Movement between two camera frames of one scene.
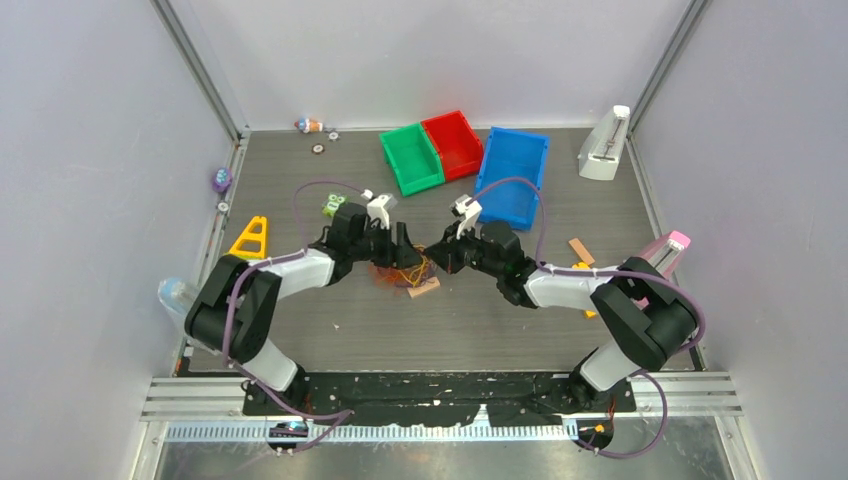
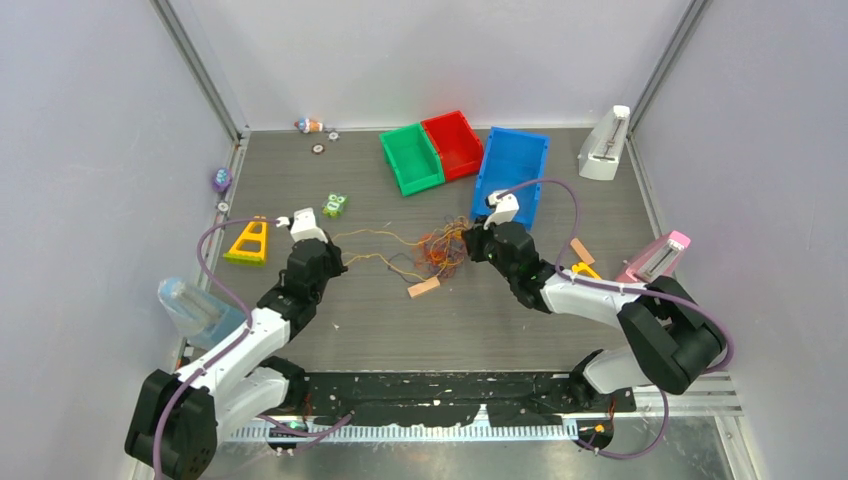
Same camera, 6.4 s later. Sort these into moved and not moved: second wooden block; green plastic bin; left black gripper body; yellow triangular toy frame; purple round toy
Moved: left black gripper body
Not moved: green plastic bin; second wooden block; yellow triangular toy frame; purple round toy
